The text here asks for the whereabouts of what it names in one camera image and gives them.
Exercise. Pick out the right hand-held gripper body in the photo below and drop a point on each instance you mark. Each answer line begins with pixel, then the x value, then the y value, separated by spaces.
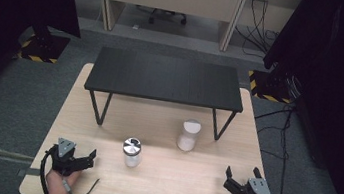
pixel 249 193

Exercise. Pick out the white jar with white lid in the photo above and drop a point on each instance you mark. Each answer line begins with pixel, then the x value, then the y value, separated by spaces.
pixel 188 136

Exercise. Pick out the small white floor item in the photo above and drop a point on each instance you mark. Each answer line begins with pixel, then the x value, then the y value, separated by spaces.
pixel 136 26

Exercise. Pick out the glass jar with silver lid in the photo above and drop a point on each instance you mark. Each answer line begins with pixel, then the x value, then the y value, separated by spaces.
pixel 132 152

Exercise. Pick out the black office chair base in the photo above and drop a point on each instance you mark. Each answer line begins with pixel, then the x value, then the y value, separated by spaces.
pixel 167 15

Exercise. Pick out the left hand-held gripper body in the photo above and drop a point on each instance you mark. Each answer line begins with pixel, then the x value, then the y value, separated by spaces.
pixel 64 161

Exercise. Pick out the black shelf with metal legs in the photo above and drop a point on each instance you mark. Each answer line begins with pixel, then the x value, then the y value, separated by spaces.
pixel 165 77

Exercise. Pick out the person's left hand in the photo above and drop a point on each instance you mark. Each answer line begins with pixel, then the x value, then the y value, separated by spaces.
pixel 59 184

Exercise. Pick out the dark floor tape patch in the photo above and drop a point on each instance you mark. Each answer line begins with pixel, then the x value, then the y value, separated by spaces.
pixel 29 172

